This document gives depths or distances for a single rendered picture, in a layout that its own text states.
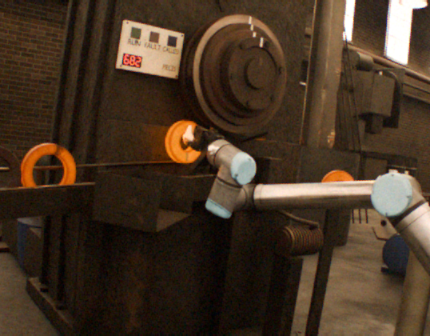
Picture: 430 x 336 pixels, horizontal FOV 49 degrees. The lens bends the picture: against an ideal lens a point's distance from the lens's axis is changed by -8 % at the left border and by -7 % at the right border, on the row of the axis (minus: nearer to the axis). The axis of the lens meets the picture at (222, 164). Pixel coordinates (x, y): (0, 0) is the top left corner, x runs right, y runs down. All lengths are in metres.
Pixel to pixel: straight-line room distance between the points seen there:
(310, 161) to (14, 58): 4.90
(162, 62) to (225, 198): 0.61
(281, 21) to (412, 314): 1.41
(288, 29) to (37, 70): 5.97
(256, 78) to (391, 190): 0.78
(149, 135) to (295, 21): 0.95
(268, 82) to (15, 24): 6.28
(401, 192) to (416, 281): 0.82
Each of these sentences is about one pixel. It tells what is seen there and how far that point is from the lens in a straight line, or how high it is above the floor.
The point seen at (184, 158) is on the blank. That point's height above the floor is 0.76.
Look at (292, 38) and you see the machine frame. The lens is 2.38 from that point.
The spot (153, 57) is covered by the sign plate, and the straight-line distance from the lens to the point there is 1.89.
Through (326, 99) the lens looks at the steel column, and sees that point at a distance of 6.21.
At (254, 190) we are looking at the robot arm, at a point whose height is 0.70.
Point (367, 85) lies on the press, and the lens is 9.85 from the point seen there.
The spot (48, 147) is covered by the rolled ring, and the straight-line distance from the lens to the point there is 1.61.
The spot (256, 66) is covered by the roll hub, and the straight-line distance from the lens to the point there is 1.89.
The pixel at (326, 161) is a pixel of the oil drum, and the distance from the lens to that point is 4.57.
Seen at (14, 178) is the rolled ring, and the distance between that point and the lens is 1.60.
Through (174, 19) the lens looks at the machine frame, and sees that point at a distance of 1.98.
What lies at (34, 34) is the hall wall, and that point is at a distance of 7.97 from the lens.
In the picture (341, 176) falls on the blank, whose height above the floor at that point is 0.76.
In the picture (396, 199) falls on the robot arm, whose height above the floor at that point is 0.76.
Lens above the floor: 0.86
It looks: 3 degrees down
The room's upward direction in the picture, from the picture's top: 7 degrees clockwise
